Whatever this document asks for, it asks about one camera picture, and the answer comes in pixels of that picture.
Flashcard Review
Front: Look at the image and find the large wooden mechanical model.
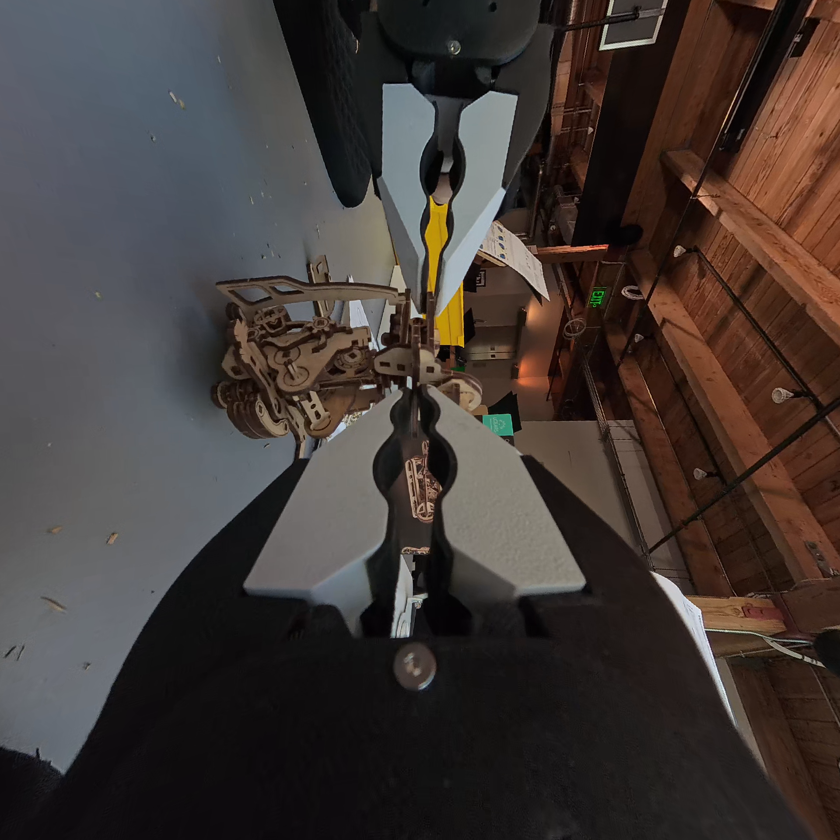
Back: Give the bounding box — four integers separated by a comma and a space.
210, 256, 411, 457

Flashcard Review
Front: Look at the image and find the yellow plastic bin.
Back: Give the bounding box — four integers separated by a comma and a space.
423, 196, 466, 347

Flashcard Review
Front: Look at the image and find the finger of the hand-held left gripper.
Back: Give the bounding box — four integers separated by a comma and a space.
377, 83, 439, 299
433, 91, 521, 316

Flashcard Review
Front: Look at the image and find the black quilted cushion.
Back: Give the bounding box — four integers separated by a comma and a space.
272, 0, 382, 210

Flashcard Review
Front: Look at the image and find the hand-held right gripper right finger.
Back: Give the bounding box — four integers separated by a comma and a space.
423, 385, 587, 637

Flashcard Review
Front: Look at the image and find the grey desk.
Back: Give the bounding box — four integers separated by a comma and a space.
0, 0, 421, 772

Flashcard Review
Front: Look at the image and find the small wooden gear assembly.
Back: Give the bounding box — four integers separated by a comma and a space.
374, 292, 483, 411

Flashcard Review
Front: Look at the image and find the dark printed puzzle box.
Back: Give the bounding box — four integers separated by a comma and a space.
377, 394, 454, 559

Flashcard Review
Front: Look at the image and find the white illustrated instruction sheet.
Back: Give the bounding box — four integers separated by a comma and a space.
650, 570, 729, 729

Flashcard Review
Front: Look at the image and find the white framed wall panel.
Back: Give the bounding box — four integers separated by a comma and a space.
598, 0, 664, 52

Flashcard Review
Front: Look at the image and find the white hanging paper notice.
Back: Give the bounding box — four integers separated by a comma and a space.
478, 220, 551, 303

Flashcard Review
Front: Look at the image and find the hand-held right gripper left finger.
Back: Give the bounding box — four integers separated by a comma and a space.
243, 386, 413, 637

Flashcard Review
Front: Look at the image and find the grey metal cabinet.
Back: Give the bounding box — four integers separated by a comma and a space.
469, 308, 526, 362

